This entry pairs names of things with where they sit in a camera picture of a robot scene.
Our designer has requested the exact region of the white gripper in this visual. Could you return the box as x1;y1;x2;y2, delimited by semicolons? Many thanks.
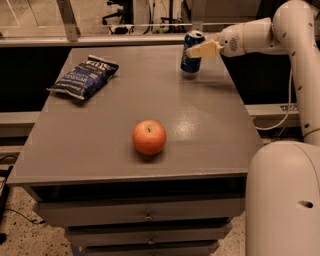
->
186;23;245;58

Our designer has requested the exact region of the blue pepsi can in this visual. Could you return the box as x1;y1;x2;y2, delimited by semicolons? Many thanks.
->
180;30;205;73

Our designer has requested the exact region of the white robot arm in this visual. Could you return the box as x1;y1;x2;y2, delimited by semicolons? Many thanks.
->
187;0;320;256

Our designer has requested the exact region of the red apple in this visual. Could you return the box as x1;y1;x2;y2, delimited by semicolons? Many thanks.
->
132;120;167;155

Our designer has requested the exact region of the blue chip bag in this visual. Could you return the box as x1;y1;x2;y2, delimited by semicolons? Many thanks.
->
48;55;119;100

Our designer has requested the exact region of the grey metal railing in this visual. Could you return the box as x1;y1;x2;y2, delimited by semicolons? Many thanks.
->
0;0;234;49

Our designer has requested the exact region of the grey drawer cabinet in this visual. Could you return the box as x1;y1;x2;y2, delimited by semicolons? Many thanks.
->
8;46;261;256

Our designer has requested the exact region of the middle grey drawer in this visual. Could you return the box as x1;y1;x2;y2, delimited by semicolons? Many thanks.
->
65;222;232;247

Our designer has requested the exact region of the grey drawer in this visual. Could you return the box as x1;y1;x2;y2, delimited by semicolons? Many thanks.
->
83;240;219;256
65;222;232;247
33;194;245;227

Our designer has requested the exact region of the bottom grey drawer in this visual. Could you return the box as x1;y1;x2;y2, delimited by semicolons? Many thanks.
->
83;240;219;256

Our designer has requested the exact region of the top grey drawer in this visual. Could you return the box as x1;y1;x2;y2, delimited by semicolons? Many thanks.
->
33;194;245;227

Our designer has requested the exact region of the white cable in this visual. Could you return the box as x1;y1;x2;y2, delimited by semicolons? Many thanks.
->
255;68;294;132

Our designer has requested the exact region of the black floor cable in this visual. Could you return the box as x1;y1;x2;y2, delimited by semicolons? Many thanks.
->
0;153;48;225

